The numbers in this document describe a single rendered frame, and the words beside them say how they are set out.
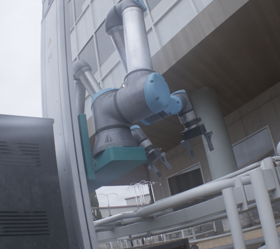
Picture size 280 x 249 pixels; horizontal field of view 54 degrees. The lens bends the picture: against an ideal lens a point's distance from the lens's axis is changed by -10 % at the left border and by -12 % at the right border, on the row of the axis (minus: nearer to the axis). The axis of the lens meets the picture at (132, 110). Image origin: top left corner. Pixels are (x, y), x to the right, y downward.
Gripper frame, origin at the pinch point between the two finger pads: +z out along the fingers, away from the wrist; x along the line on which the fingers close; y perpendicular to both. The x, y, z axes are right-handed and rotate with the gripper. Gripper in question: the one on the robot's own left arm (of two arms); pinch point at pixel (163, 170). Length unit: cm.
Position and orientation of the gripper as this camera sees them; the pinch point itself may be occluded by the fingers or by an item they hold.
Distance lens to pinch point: 189.9
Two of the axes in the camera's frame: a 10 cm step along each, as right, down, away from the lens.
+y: 7.4, -3.3, 5.8
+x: -3.5, 5.6, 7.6
